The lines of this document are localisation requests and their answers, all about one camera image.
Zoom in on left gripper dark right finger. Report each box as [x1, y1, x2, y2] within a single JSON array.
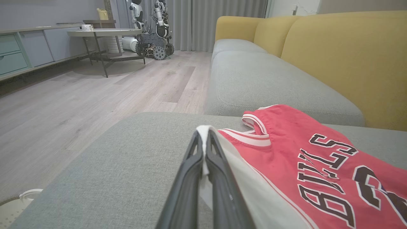
[[205, 127, 256, 229]]

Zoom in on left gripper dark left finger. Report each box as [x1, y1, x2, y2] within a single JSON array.
[[156, 130, 204, 229]]

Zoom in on red Bulls basketball jersey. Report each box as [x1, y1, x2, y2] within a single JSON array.
[[196, 104, 407, 229]]

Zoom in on large grey fabric ottoman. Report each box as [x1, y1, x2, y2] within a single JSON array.
[[8, 111, 407, 229]]

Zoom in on grey sofa seat cushion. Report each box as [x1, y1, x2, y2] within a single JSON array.
[[211, 39, 267, 62], [205, 51, 365, 126]]

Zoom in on white rounded floor appliance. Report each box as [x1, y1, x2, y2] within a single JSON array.
[[122, 36, 139, 52]]

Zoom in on white ribbed cylinder bin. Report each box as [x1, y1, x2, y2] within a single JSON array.
[[107, 36, 124, 54]]

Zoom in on white perforated laundry basket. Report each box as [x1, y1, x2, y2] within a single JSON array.
[[0, 189, 43, 229]]

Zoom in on yellow sofa backrest cushion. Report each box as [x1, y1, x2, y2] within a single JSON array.
[[254, 16, 301, 58], [281, 11, 407, 131]]

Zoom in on yellow sofa armrest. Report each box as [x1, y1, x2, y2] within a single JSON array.
[[215, 16, 264, 43]]

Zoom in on grey pleated curtain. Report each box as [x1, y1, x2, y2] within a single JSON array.
[[116, 0, 269, 53]]

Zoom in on grey black upright robot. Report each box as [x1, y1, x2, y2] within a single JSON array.
[[152, 0, 172, 38]]

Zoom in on round side table metal legs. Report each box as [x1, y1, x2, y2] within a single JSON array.
[[67, 28, 147, 78]]

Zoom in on white black humanoid robot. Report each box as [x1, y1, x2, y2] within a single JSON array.
[[129, 0, 146, 33]]

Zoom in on dark wooden side stand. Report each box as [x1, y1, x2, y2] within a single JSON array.
[[83, 20, 117, 30]]

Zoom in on long low TV cabinet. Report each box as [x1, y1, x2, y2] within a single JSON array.
[[0, 24, 96, 81]]

